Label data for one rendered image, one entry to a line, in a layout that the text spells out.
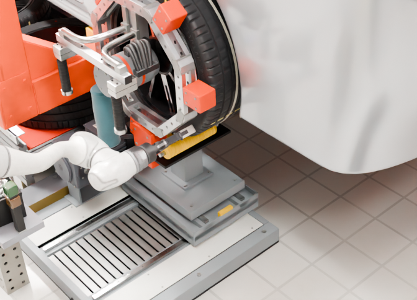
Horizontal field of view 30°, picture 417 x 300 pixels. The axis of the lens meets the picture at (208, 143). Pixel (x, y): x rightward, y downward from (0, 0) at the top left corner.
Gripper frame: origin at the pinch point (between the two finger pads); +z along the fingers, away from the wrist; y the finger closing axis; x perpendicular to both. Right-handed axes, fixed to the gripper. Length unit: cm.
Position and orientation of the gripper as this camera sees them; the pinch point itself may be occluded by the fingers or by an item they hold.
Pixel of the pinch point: (186, 132)
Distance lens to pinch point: 287.2
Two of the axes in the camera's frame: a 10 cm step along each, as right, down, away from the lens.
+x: -4.9, -8.7, 0.1
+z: 7.5, -4.2, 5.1
